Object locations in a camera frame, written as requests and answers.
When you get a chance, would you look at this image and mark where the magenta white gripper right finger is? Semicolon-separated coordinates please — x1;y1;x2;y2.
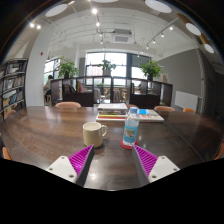
132;145;179;186

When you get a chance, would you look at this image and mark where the potted plant right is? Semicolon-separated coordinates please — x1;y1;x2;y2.
140;60;162;81

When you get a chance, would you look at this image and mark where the potted plant left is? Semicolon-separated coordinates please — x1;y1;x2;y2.
57;57;79;78

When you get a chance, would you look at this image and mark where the orange chair near left edge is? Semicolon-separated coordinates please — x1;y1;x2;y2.
2;147;12;160

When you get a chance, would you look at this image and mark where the tall bookshelf at left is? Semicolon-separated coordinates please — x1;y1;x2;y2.
0;58;28;121

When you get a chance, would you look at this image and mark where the seated person in background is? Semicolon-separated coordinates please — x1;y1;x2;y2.
43;75;53;104

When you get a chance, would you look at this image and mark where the clear plastic water bottle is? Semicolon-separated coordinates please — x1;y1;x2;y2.
122;107;139;147

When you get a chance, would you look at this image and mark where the white radiator panel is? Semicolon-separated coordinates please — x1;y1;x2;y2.
174;91;198;110

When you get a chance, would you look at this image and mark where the orange chair far right edge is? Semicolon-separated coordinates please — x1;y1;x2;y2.
214;140;224;160

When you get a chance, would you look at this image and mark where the potted plant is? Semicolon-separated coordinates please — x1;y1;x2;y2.
140;60;162;81
57;57;79;78
100;60;116;76

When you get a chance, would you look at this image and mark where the orange chair edge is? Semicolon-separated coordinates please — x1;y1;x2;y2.
2;147;12;160
214;140;224;160

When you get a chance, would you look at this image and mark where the ceiling air conditioner unit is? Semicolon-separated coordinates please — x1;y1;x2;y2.
112;29;132;44

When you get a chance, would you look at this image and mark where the red round coaster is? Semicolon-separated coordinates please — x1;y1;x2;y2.
120;140;139;150

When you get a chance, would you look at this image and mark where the orange chair back right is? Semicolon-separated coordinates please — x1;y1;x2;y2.
183;108;194;113

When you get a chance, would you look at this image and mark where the cream ceramic mug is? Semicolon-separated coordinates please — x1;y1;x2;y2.
83;122;108;148

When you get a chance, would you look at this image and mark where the dark low shelf unit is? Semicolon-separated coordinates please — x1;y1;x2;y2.
51;76;173;109

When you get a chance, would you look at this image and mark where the orange chair back left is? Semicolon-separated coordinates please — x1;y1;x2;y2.
55;102;81;108

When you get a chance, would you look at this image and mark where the stack of books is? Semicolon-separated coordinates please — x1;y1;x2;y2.
96;103;128;121

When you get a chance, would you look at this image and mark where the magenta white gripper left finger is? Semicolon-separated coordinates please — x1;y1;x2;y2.
47;145;95;187

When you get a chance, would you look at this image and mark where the potted plant middle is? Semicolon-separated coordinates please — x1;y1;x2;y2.
100;60;116;76

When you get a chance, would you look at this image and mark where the orange chair back centre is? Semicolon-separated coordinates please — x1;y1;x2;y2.
154;106;176;112

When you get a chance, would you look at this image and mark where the open magazine with blue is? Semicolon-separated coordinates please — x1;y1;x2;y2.
137;109;164;122

